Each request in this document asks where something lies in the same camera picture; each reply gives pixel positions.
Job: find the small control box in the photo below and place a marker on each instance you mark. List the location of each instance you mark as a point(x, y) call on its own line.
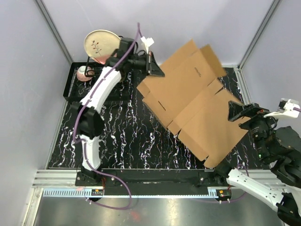
point(225, 194)
point(97, 192)

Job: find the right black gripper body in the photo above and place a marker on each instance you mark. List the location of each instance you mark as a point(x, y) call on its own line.
point(256, 113)

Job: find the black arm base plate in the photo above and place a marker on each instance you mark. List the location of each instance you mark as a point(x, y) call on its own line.
point(186, 178)

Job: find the brown cardboard box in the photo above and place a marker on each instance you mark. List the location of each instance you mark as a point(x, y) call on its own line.
point(192, 103)

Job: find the black wire dish rack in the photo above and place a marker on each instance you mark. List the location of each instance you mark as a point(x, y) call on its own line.
point(76, 90)

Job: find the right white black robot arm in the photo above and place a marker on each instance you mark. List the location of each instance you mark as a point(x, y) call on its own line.
point(278, 146)

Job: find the left small control box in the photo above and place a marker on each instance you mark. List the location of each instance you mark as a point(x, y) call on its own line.
point(97, 192)

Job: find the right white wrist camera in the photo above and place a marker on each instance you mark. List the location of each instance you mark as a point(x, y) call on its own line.
point(287, 108)

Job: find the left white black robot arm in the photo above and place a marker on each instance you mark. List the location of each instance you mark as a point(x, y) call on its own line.
point(88, 123)

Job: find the right small control box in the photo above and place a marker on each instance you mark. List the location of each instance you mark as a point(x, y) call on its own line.
point(225, 194)

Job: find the black marble pattern mat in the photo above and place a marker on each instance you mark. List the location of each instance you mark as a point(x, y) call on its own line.
point(132, 137)

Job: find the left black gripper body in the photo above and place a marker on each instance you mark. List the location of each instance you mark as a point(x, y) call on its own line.
point(140, 63)

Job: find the cream pink floral plate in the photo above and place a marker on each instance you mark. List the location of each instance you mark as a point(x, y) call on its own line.
point(100, 44)

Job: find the pink white ceramic cup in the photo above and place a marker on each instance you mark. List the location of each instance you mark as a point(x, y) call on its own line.
point(85, 73)

